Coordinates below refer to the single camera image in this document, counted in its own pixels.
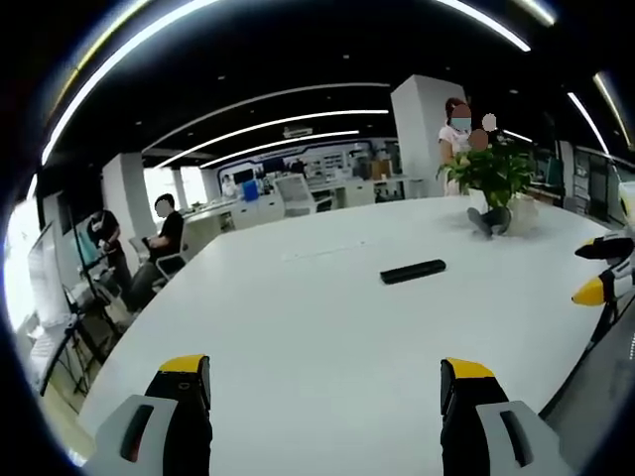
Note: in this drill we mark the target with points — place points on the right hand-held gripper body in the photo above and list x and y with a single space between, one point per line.
626 210

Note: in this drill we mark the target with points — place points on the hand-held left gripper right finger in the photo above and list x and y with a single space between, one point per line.
488 421

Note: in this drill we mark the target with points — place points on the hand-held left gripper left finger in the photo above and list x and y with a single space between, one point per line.
171 421

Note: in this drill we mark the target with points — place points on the black remote control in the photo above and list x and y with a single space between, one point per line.
413 272

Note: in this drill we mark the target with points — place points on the green potted plant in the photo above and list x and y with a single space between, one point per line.
488 186

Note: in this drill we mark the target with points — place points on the black side desk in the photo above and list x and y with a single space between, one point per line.
64 342

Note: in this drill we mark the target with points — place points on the grey office chair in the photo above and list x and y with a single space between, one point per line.
166 255

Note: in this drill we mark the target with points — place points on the white monitor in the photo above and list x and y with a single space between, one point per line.
47 277

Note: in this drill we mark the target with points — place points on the blue box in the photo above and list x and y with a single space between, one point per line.
250 190

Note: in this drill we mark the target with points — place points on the white counter cabinets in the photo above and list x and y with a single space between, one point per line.
297 203

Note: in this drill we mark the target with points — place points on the white office chair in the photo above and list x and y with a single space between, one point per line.
302 194

